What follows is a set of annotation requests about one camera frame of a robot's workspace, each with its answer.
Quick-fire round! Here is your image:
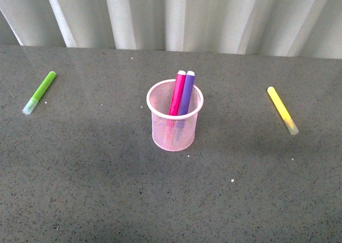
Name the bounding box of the green marker pen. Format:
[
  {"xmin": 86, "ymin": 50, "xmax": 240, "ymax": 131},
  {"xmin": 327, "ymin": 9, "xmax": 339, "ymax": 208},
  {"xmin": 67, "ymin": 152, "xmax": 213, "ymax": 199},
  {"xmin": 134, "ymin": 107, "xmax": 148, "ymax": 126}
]
[{"xmin": 22, "ymin": 71, "xmax": 56, "ymax": 115}]

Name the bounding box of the white curtain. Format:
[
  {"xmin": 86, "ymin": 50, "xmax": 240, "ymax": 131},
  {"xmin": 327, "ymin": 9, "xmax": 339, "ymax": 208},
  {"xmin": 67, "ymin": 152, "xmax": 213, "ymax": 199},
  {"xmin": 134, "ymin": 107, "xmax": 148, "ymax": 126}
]
[{"xmin": 1, "ymin": 0, "xmax": 341, "ymax": 59}]

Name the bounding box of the pink mesh cup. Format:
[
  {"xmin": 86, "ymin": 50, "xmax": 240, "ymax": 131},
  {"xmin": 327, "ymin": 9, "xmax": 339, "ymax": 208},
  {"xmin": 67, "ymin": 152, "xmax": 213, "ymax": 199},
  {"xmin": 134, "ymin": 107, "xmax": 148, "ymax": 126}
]
[{"xmin": 146, "ymin": 79, "xmax": 204, "ymax": 152}]

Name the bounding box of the pink marker pen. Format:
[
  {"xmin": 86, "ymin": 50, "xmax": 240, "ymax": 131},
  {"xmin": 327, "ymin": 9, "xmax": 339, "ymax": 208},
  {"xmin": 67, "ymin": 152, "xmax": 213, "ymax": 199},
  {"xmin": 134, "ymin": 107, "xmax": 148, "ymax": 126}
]
[{"xmin": 167, "ymin": 70, "xmax": 186, "ymax": 140}]

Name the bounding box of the yellow marker pen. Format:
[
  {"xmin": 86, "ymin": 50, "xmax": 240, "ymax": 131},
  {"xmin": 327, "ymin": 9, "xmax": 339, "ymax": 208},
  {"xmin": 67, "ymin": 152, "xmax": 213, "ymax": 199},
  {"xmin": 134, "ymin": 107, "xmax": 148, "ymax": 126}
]
[{"xmin": 267, "ymin": 87, "xmax": 299, "ymax": 135}]

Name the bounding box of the purple marker pen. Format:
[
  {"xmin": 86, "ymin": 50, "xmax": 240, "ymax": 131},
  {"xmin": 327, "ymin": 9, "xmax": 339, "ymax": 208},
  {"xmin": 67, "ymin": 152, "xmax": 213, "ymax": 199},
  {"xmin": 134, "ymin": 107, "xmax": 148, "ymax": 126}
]
[{"xmin": 176, "ymin": 71, "xmax": 196, "ymax": 140}]

